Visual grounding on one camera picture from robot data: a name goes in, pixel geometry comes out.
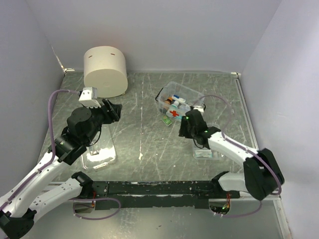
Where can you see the clear plastic medicine box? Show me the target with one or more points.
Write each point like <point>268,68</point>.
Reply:
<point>191,96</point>

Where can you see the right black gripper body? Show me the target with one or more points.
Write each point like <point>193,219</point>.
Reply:
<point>185,131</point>

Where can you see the black base frame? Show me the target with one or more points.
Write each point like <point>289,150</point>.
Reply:
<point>160,194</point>

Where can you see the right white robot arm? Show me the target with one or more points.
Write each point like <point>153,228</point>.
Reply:
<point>261,175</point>

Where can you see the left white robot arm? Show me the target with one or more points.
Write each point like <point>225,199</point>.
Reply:
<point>25,203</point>

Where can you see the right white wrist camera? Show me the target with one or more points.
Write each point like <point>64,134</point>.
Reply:
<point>198,108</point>

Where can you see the white green-label bottle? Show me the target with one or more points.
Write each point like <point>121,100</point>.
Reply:
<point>172,111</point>

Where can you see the clear divider tray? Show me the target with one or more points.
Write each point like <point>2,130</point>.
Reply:
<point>202,153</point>

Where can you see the small green box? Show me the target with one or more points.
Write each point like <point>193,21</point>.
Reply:
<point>167,121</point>

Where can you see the clear box lid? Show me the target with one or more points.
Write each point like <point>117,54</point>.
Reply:
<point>101,152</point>

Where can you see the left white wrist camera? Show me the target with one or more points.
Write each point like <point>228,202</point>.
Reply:
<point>88,98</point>

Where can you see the white blue bandage roll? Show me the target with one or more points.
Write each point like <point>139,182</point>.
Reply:
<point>179,99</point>

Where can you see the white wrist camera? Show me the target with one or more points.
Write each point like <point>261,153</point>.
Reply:
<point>88,98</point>
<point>198,108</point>

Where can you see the cream cylindrical container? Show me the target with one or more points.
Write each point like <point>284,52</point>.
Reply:
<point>105,69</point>

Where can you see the brown orange-cap bottle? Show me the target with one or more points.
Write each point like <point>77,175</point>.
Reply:
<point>167,102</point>

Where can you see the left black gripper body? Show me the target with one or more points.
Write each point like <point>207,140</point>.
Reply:
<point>108,116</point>

